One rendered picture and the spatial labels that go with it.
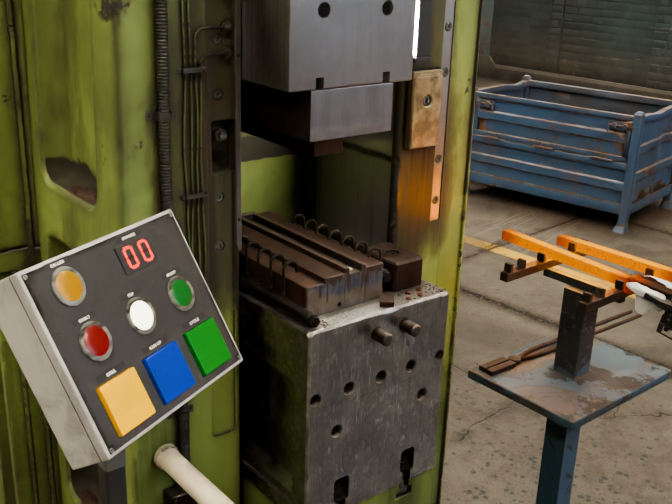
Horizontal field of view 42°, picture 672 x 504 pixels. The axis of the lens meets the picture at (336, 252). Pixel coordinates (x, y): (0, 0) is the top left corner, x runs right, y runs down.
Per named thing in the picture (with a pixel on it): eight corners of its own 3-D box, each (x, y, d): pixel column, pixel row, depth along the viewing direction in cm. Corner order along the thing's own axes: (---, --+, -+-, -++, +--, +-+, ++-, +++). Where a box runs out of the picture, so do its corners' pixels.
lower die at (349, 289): (381, 296, 186) (383, 258, 183) (305, 318, 174) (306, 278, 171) (268, 240, 216) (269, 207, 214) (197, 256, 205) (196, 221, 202)
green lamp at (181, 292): (199, 305, 141) (198, 280, 139) (173, 312, 138) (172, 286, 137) (189, 299, 143) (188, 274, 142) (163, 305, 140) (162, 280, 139)
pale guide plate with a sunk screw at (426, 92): (438, 145, 201) (444, 69, 195) (409, 150, 195) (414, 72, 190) (432, 143, 202) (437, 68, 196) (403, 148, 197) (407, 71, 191)
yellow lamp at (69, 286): (90, 300, 123) (88, 271, 122) (58, 308, 120) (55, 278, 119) (81, 293, 125) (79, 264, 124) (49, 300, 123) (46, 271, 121)
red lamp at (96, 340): (117, 354, 124) (115, 326, 122) (85, 363, 121) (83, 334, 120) (107, 346, 126) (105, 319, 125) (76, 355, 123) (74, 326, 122)
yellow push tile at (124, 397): (157, 412, 127) (134, 365, 126) (123, 436, 121) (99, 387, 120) (148, 415, 128) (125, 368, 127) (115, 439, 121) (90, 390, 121)
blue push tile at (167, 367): (197, 383, 135) (176, 339, 135) (167, 404, 129) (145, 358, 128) (189, 385, 136) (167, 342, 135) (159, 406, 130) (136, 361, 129)
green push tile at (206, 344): (232, 357, 144) (212, 316, 143) (206, 376, 138) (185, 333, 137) (224, 360, 145) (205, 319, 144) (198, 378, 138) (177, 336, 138)
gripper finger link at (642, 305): (615, 306, 190) (657, 324, 186) (623, 283, 188) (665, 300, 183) (620, 301, 193) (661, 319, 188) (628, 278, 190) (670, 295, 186)
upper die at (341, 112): (390, 130, 174) (393, 82, 170) (309, 142, 162) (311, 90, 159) (270, 96, 204) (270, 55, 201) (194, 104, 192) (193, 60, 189)
